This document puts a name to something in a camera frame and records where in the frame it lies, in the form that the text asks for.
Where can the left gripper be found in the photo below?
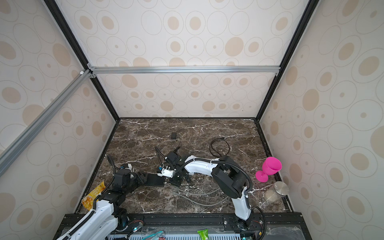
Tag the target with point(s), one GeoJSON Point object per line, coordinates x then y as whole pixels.
{"type": "Point", "coordinates": [139, 178]}

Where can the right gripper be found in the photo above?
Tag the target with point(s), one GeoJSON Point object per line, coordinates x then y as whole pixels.
{"type": "Point", "coordinates": [176, 183]}

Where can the black network switch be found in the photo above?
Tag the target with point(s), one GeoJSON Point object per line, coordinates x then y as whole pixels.
{"type": "Point", "coordinates": [153, 180]}

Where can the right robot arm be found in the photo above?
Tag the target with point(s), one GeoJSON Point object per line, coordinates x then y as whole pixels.
{"type": "Point", "coordinates": [234, 182]}

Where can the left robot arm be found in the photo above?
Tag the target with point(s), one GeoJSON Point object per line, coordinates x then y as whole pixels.
{"type": "Point", "coordinates": [106, 215]}

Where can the yellow snack bag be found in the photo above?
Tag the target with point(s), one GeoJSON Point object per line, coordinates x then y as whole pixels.
{"type": "Point", "coordinates": [87, 202]}

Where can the teal patterned item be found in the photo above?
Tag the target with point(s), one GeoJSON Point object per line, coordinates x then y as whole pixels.
{"type": "Point", "coordinates": [155, 236]}

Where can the green tube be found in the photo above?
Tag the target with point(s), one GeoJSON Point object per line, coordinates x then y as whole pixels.
{"type": "Point", "coordinates": [204, 234]}

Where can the pink plastic goblet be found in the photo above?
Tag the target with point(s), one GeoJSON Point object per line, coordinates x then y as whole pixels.
{"type": "Point", "coordinates": [270, 167]}

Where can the glass jar metal lid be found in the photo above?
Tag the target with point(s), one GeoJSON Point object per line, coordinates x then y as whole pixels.
{"type": "Point", "coordinates": [277, 191]}

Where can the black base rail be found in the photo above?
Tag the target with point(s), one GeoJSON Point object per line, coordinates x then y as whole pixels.
{"type": "Point", "coordinates": [224, 221]}

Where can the horizontal aluminium rail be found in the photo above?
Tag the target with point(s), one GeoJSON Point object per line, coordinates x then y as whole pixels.
{"type": "Point", "coordinates": [185, 70]}

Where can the diagonal aluminium rail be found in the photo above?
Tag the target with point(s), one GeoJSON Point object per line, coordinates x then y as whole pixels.
{"type": "Point", "coordinates": [27, 136]}

